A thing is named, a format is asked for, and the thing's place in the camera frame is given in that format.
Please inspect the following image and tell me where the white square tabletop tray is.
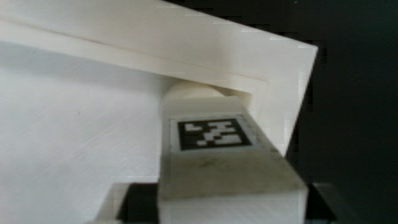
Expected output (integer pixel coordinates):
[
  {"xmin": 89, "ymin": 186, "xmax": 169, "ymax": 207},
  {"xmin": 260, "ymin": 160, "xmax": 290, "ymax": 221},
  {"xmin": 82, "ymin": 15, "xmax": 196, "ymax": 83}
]
[{"xmin": 0, "ymin": 0, "xmax": 317, "ymax": 224}]

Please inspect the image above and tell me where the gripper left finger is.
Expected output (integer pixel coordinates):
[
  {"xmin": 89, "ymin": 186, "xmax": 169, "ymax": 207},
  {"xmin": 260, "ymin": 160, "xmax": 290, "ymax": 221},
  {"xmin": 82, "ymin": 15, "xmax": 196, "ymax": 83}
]
[{"xmin": 97, "ymin": 183, "xmax": 160, "ymax": 224}]

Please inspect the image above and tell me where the white leg block with tag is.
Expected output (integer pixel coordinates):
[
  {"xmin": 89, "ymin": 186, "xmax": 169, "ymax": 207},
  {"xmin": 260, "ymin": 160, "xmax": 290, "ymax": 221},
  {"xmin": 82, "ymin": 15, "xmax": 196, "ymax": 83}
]
[{"xmin": 157, "ymin": 81, "xmax": 310, "ymax": 224}]

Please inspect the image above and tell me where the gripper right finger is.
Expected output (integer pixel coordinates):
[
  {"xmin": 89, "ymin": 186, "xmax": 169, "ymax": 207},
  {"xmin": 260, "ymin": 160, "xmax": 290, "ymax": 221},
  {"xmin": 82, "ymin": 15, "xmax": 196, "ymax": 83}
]
[{"xmin": 306, "ymin": 183, "xmax": 356, "ymax": 224}]

